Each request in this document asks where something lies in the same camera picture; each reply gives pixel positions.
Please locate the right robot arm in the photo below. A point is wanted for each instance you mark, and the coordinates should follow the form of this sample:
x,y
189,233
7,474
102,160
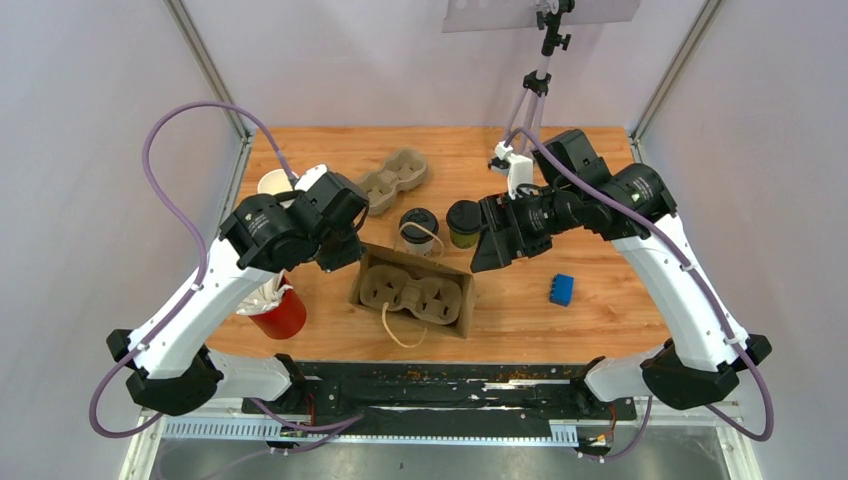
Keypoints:
x,y
564,185

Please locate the red cup holder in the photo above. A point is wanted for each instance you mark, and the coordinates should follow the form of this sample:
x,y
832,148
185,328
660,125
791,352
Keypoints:
x,y
282,316

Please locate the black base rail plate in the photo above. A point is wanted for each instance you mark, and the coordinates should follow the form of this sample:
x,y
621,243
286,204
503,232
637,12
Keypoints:
x,y
454,400

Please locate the black plastic cup lid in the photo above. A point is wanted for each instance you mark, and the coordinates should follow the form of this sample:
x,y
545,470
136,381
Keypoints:
x,y
418,225

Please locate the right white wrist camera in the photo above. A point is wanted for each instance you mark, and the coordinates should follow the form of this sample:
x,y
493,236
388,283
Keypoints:
x,y
518,168

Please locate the blue toy brick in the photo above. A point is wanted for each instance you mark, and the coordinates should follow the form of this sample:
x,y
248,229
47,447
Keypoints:
x,y
561,290

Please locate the white paper coffee cup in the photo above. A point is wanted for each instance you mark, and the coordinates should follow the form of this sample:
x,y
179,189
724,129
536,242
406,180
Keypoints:
x,y
419,246

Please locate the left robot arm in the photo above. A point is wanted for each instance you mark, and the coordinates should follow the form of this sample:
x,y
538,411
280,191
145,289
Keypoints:
x,y
173,370

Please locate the stack of white paper cups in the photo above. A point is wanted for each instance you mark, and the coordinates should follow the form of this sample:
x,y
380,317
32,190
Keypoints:
x,y
276,188

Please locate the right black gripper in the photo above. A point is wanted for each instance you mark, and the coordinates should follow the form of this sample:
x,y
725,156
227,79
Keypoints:
x,y
493,249

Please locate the green paper bag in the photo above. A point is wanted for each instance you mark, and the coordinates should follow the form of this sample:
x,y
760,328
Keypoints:
x,y
401,327

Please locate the cardboard cup carrier tray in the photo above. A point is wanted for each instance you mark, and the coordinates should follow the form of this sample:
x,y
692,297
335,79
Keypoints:
x,y
402,171

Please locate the green paper coffee cup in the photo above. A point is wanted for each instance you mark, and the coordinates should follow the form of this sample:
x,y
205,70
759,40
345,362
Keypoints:
x,y
464,240

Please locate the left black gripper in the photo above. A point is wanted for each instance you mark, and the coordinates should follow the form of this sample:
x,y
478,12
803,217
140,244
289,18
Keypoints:
x,y
350,255

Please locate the camera tripod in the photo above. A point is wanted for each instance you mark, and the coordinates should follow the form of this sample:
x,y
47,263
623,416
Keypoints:
x,y
535,84

